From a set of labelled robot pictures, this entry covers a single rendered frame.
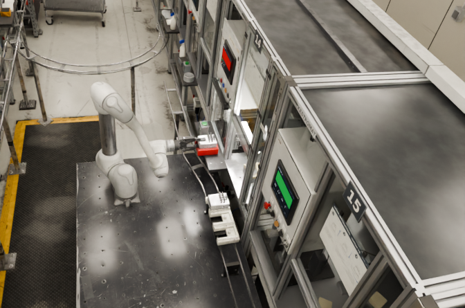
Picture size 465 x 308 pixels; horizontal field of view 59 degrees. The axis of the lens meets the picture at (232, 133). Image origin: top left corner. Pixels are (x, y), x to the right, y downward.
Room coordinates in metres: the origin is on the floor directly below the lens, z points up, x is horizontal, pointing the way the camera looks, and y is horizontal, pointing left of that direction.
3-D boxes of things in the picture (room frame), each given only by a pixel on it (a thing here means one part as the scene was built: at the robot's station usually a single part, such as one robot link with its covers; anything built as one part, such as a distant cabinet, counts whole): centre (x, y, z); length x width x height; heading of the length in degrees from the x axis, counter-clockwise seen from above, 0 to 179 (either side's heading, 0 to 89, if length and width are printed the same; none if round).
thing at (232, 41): (2.45, 0.01, 1.60); 0.42 x 0.29 x 0.46; 22
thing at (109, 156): (2.03, 0.84, 1.14); 0.22 x 0.16 x 0.77; 50
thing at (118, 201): (1.87, 0.67, 0.71); 0.22 x 0.18 x 0.06; 22
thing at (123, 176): (1.90, 0.68, 0.85); 0.18 x 0.16 x 0.22; 50
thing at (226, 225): (1.69, -0.03, 0.84); 0.36 x 0.14 x 0.10; 22
